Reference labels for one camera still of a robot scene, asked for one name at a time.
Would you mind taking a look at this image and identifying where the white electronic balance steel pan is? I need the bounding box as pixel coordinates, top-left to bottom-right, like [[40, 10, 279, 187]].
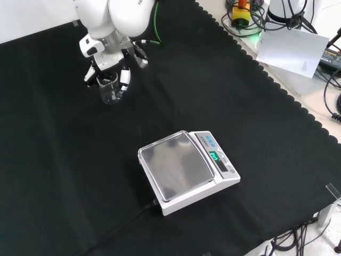
[[137, 130, 241, 217]]

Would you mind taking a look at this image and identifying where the black cable bundle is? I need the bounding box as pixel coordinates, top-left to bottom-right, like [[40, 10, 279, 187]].
[[262, 210, 324, 256]]

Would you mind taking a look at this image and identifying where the yellow stop button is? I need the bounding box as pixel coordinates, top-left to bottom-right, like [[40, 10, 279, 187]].
[[231, 0, 251, 29]]

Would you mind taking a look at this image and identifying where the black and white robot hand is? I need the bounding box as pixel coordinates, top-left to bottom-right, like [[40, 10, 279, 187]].
[[78, 33, 149, 93]]

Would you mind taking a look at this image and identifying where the black table cloth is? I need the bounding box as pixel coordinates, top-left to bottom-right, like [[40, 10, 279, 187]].
[[0, 0, 341, 256]]

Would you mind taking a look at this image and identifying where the black power adapter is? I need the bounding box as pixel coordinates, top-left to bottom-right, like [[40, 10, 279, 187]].
[[318, 45, 341, 72]]

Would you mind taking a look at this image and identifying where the black balance power cable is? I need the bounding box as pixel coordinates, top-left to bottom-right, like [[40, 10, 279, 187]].
[[79, 198, 158, 256]]

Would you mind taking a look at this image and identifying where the clear glass beaker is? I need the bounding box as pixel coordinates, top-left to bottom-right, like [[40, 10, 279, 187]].
[[96, 71, 125, 105]]

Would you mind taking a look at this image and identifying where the green cable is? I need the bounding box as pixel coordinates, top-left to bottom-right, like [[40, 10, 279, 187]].
[[134, 0, 164, 47]]

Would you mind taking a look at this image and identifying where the clear plastic clamp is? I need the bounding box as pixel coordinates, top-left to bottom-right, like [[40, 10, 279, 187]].
[[325, 182, 341, 201]]

